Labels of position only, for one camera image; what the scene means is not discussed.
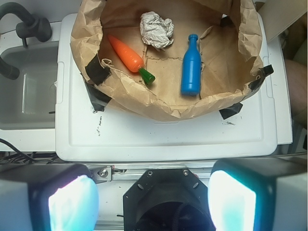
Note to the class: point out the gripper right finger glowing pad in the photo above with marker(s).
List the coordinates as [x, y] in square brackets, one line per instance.
[259, 194]

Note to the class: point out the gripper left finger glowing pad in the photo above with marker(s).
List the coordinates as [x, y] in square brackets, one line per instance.
[52, 197]

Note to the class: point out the blue plastic bottle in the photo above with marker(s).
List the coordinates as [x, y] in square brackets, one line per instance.
[191, 68]

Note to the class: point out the grey toy sink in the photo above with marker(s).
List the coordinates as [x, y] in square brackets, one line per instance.
[29, 101]

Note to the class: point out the brown paper bag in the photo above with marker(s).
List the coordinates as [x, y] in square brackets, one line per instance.
[230, 40]

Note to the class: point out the orange toy carrot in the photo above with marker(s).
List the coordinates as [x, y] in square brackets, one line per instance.
[131, 59]

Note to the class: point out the dark grey faucet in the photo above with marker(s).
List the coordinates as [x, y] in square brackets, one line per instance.
[30, 26]

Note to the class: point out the crumpled white paper ball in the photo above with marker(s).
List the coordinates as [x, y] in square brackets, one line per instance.
[156, 31]

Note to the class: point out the aluminium rail frame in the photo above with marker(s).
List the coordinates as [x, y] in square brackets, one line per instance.
[106, 172]

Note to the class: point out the black octagonal mount plate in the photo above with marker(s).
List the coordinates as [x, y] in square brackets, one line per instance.
[167, 200]

